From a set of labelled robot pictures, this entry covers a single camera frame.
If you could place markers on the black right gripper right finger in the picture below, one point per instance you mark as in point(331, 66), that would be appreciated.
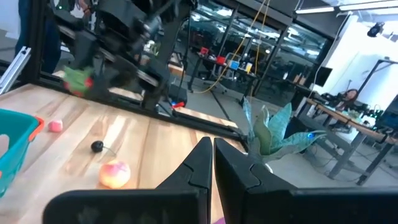
point(248, 199)

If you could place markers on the snake plant in white pot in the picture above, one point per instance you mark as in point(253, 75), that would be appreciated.
point(273, 137)

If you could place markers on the black computer tower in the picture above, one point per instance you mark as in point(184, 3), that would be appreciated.
point(289, 126)

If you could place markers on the silver aluminium rail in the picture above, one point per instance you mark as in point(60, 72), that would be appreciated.
point(15, 70)

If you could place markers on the small pink toy cube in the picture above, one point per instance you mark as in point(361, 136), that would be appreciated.
point(55, 126)

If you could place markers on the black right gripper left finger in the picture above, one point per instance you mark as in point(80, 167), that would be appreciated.
point(186, 202)

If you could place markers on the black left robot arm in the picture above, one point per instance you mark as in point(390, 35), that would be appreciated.
point(149, 28)

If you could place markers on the red clamp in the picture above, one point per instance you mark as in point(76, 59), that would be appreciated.
point(178, 104)

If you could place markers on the red bin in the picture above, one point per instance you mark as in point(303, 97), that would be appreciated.
point(221, 60)

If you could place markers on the toy peach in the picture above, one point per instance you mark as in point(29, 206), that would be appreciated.
point(115, 174)

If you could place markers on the toy strawberry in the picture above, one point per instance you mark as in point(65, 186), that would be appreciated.
point(77, 81)

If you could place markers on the black monitor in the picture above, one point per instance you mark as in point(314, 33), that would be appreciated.
point(323, 76)

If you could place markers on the blue bin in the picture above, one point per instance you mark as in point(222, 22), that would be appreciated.
point(234, 65)

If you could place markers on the black wall camera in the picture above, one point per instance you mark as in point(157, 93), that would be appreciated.
point(374, 29)

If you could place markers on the person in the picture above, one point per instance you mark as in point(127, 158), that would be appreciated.
point(348, 98)
point(51, 46)

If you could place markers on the wooden top desk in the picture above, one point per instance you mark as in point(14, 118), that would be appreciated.
point(347, 155)

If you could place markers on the black toy cherry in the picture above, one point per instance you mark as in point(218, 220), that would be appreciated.
point(97, 146)

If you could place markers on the ceiling light strip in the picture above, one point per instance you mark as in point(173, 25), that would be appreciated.
point(314, 10)

